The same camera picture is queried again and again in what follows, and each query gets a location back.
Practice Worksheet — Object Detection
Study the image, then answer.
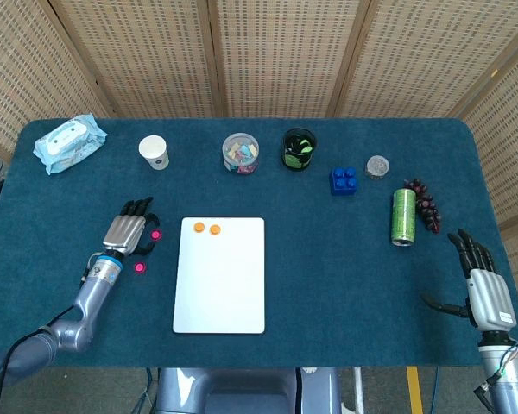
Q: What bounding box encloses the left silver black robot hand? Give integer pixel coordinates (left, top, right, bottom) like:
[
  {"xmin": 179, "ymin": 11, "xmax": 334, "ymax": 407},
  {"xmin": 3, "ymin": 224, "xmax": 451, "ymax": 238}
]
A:
[{"xmin": 101, "ymin": 196, "xmax": 161, "ymax": 256}]

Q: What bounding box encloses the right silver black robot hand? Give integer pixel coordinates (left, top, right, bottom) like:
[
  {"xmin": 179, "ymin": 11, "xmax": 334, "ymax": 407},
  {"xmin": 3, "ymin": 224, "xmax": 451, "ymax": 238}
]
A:
[{"xmin": 420, "ymin": 228, "xmax": 516, "ymax": 333}]

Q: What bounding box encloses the white paper cup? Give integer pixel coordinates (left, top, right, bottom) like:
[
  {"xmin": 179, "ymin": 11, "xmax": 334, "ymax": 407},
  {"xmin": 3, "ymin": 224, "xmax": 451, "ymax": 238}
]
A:
[{"xmin": 138, "ymin": 135, "xmax": 170, "ymax": 173}]

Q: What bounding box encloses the dark purple grape bunch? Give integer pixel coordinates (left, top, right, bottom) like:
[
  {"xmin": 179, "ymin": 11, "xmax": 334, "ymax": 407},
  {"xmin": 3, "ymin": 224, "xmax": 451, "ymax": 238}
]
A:
[{"xmin": 403, "ymin": 178, "xmax": 442, "ymax": 235}]

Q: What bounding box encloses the light blue wet wipes pack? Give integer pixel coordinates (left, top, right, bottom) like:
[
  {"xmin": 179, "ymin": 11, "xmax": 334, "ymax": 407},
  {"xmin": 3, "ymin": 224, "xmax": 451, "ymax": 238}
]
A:
[{"xmin": 33, "ymin": 113, "xmax": 109, "ymax": 176}]

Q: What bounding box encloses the white magnetic board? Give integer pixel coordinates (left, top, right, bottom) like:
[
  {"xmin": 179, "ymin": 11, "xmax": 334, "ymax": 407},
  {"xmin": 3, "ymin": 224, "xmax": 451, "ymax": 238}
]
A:
[{"xmin": 172, "ymin": 216, "xmax": 266, "ymax": 335}]

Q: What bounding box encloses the green drink can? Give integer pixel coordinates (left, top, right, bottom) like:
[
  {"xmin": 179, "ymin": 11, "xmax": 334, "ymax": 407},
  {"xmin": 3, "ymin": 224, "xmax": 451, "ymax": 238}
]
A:
[{"xmin": 391, "ymin": 187, "xmax": 418, "ymax": 248}]

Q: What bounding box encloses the clear jar of binder clips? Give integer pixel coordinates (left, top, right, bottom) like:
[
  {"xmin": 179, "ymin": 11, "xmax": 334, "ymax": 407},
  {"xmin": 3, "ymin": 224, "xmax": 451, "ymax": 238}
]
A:
[{"xmin": 221, "ymin": 132, "xmax": 261, "ymax": 176}]

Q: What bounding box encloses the blue felt table mat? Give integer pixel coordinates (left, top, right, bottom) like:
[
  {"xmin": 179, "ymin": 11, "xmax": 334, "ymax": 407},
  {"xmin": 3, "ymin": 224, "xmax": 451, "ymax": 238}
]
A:
[{"xmin": 0, "ymin": 116, "xmax": 518, "ymax": 370}]

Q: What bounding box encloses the small clear jar of pins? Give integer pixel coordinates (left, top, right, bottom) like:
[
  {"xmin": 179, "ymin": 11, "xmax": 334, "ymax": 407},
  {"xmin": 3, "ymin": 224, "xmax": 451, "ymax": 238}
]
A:
[{"xmin": 365, "ymin": 155, "xmax": 390, "ymax": 181}]

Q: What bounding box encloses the blue building block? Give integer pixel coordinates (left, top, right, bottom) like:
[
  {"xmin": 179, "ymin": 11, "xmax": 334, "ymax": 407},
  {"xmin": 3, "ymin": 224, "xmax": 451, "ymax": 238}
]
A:
[{"xmin": 329, "ymin": 166, "xmax": 360, "ymax": 198}]

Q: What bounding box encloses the black mesh pen holder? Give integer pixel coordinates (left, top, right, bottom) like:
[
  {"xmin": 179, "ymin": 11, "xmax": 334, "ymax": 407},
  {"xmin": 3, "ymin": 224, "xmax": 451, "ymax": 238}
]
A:
[{"xmin": 281, "ymin": 127, "xmax": 319, "ymax": 171}]

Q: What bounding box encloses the grey blue robot torso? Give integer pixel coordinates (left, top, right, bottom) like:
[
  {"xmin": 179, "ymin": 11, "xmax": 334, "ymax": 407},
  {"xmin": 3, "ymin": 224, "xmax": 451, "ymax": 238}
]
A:
[{"xmin": 155, "ymin": 367, "xmax": 342, "ymax": 414}]

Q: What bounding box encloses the woven bamboo folding screen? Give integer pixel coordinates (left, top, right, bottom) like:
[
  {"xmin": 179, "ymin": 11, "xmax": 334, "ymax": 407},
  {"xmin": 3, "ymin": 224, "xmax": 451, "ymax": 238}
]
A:
[{"xmin": 0, "ymin": 0, "xmax": 518, "ymax": 236}]

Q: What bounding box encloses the right arm wrist cable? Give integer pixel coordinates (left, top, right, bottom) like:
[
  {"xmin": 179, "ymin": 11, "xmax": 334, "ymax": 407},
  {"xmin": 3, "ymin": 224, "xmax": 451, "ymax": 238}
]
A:
[{"xmin": 468, "ymin": 339, "xmax": 518, "ymax": 402}]

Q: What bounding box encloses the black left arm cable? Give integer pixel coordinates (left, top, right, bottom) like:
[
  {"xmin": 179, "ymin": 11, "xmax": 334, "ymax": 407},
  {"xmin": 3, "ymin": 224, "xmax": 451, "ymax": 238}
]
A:
[{"xmin": 0, "ymin": 254, "xmax": 97, "ymax": 414}]

